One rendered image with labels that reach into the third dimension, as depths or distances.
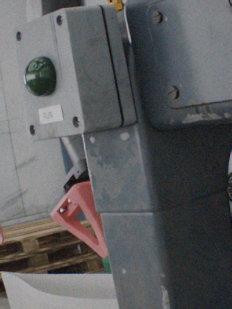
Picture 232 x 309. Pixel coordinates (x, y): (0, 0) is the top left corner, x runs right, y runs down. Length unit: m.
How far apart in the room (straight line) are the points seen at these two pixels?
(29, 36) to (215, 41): 0.15
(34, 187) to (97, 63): 8.77
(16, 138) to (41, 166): 0.45
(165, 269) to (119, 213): 0.06
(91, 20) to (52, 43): 0.03
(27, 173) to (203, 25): 8.78
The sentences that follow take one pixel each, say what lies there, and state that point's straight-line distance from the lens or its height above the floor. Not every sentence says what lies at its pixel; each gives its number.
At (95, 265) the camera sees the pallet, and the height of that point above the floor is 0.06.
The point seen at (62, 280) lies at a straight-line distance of 1.12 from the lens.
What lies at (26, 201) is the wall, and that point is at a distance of 9.27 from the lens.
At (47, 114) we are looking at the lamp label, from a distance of 0.59.
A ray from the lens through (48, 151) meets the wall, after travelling 9.45.
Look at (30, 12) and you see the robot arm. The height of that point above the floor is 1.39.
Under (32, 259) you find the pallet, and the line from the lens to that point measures 6.39.
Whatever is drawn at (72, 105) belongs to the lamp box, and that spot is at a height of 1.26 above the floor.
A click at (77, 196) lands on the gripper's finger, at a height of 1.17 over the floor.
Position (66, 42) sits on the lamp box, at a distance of 0.57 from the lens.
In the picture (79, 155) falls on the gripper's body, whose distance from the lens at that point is 0.91.
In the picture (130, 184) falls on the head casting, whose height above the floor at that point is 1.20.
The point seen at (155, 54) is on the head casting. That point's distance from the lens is 0.57.
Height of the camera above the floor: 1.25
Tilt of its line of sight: 3 degrees down
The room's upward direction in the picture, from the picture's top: 10 degrees counter-clockwise
